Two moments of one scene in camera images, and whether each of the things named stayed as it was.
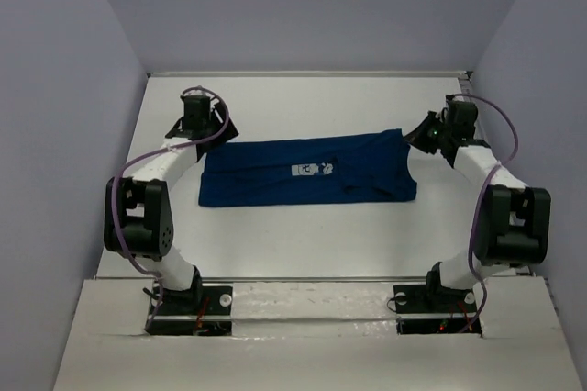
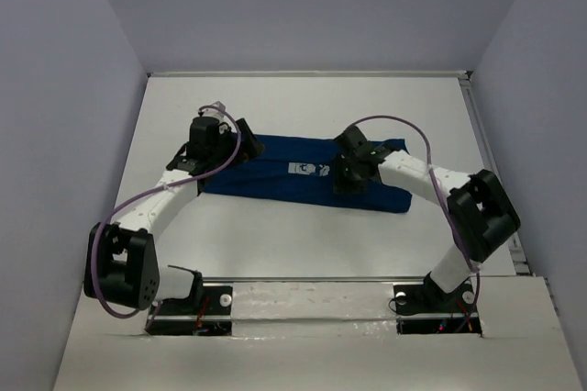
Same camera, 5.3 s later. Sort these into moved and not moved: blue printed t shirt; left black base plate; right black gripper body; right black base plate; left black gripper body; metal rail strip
Moved: right black gripper body; left black gripper body
Not moved: left black base plate; blue printed t shirt; right black base plate; metal rail strip
